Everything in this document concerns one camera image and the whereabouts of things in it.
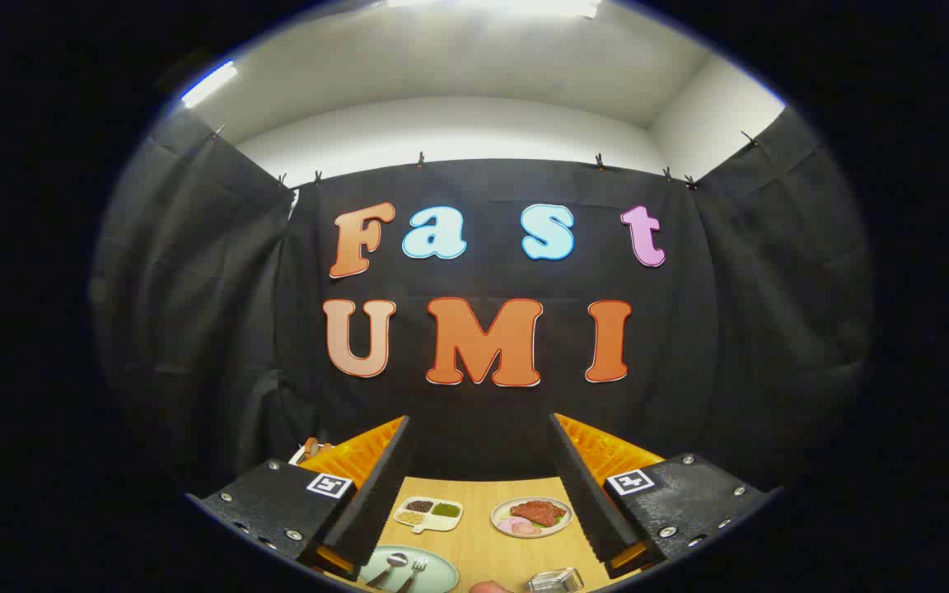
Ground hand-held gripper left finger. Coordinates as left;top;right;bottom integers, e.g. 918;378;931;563
186;415;419;582

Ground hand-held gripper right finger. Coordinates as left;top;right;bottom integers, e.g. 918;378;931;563
549;413;780;579

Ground metal spoon with brown handle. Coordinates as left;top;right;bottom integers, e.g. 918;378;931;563
366;553;409;588

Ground metal fork with brown handle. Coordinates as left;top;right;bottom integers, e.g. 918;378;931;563
396;556;429;593

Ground white round food plate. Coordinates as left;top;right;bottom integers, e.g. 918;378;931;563
491;497;574;539

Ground brown meat steak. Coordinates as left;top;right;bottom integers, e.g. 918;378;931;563
510;500;568;528

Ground white compartment dish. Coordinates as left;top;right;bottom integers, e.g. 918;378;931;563
393;497;464;534

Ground white rectangular holder box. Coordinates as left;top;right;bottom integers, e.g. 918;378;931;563
289;438;334;467

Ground light blue plate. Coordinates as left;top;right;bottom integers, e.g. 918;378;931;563
357;545;460;593

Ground row of black cloth clips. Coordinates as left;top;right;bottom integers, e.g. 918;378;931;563
211;124;760;190

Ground ceiling light strip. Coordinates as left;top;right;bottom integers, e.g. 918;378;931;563
384;0;603;19
180;60;239;110

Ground metal wire basket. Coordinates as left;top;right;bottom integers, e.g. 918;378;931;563
526;567;585;593

